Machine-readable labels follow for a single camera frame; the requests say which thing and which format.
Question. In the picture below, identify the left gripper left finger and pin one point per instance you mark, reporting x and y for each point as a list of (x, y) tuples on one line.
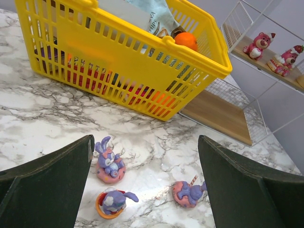
[(46, 192)]

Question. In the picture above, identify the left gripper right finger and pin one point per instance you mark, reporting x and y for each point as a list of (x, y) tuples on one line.
[(246, 194)]

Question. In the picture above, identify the purple bunny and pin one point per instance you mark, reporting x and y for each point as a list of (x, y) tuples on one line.
[(187, 194), (111, 202), (110, 167)]

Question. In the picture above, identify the pink bear with strawberry cake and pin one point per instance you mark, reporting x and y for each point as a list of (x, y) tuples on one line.
[(284, 63)]

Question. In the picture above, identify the pink bear with santa hat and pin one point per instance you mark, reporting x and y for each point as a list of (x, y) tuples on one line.
[(259, 44)]

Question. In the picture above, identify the purple bunny in orange cup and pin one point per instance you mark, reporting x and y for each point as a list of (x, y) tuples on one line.
[(111, 202)]

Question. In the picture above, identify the purple bunny on pink donut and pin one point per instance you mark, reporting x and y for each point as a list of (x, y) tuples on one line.
[(110, 167)]

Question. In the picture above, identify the yellow plastic basket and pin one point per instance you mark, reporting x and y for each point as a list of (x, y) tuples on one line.
[(79, 44)]

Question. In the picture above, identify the orange fruit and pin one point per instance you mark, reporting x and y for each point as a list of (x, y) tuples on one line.
[(186, 39)]

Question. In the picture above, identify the brown bread pastry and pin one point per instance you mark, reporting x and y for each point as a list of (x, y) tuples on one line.
[(177, 31)]

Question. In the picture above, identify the light blue chips bag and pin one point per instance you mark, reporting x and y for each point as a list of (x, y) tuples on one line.
[(162, 22)]

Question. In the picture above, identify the white wire wooden shelf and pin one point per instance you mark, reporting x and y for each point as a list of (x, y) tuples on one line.
[(259, 102)]

